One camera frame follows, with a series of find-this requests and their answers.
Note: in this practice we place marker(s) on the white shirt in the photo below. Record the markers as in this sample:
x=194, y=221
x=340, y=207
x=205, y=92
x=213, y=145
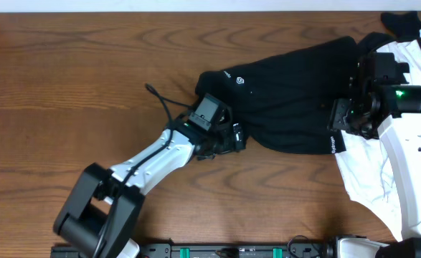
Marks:
x=365, y=166

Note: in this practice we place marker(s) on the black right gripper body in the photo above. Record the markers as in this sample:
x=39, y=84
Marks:
x=347, y=117

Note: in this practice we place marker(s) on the black Sydrogen t-shirt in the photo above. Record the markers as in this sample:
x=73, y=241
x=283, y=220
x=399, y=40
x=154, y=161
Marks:
x=284, y=102

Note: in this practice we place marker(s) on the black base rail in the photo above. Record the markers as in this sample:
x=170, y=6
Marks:
x=298, y=246

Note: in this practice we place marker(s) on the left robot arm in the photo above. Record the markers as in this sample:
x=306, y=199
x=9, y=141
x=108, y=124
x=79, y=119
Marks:
x=102, y=209

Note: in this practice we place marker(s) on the black garment at corner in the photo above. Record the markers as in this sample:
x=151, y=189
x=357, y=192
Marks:
x=399, y=28

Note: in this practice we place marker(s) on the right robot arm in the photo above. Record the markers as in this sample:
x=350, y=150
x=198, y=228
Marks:
x=382, y=105

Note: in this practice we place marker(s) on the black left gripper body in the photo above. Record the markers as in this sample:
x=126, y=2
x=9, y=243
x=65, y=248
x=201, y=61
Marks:
x=237, y=136

